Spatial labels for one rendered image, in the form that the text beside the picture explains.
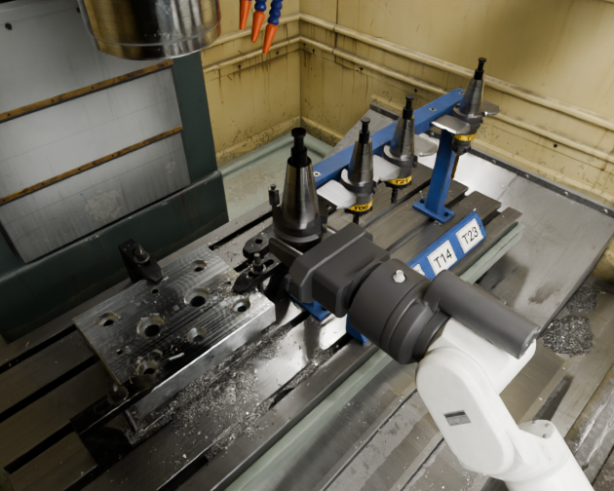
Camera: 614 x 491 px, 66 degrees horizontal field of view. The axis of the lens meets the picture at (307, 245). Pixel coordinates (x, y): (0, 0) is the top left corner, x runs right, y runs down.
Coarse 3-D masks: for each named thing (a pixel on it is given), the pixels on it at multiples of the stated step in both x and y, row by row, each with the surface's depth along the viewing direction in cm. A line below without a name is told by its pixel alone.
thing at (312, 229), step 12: (324, 204) 55; (276, 216) 53; (324, 216) 54; (276, 228) 55; (288, 228) 52; (300, 228) 52; (312, 228) 52; (324, 228) 55; (288, 240) 53; (300, 240) 53; (312, 240) 53
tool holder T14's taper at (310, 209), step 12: (288, 168) 49; (300, 168) 49; (312, 168) 50; (288, 180) 50; (300, 180) 49; (312, 180) 50; (288, 192) 51; (300, 192) 50; (312, 192) 51; (288, 204) 51; (300, 204) 51; (312, 204) 52; (288, 216) 52; (300, 216) 52; (312, 216) 52
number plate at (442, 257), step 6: (444, 246) 106; (450, 246) 107; (432, 252) 104; (438, 252) 104; (444, 252) 105; (450, 252) 106; (432, 258) 103; (438, 258) 104; (444, 258) 105; (450, 258) 106; (456, 258) 107; (432, 264) 103; (438, 264) 104; (444, 264) 105; (450, 264) 106; (438, 270) 104
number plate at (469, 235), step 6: (474, 222) 112; (462, 228) 109; (468, 228) 110; (474, 228) 111; (456, 234) 108; (462, 234) 109; (468, 234) 110; (474, 234) 111; (480, 234) 113; (462, 240) 109; (468, 240) 110; (474, 240) 111; (462, 246) 109; (468, 246) 110
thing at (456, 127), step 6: (444, 114) 96; (432, 120) 94; (438, 120) 94; (444, 120) 94; (450, 120) 94; (456, 120) 94; (438, 126) 93; (444, 126) 92; (450, 126) 92; (456, 126) 92; (462, 126) 92; (468, 126) 92; (450, 132) 91; (456, 132) 90; (462, 132) 91
